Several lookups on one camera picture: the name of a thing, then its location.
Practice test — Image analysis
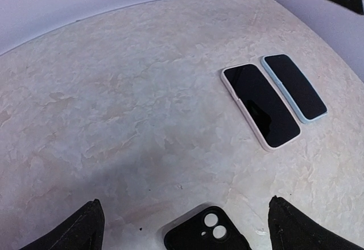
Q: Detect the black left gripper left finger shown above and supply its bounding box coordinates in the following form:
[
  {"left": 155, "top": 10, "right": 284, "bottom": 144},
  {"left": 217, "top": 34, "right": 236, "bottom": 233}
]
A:
[{"left": 23, "top": 199, "right": 105, "bottom": 249}]

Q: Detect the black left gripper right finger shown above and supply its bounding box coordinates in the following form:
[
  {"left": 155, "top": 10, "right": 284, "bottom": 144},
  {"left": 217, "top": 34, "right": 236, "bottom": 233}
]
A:
[{"left": 268, "top": 196, "right": 361, "bottom": 250}]

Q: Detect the black phone case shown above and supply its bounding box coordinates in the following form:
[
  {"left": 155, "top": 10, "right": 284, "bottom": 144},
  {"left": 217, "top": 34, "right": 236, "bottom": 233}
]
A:
[{"left": 164, "top": 206, "right": 251, "bottom": 249}]

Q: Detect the purple edged dark phone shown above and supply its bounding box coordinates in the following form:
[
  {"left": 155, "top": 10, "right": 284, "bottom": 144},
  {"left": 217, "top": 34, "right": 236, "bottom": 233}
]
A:
[{"left": 224, "top": 64, "right": 301, "bottom": 149}]

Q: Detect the pink phone case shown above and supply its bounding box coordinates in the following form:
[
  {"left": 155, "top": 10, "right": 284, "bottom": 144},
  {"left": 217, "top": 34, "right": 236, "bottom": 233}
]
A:
[{"left": 221, "top": 63, "right": 301, "bottom": 151}]

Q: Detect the light blue phone case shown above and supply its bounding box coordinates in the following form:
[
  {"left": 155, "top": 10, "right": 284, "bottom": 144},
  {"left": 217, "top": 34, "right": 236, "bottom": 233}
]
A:
[{"left": 260, "top": 53, "right": 328, "bottom": 125}]

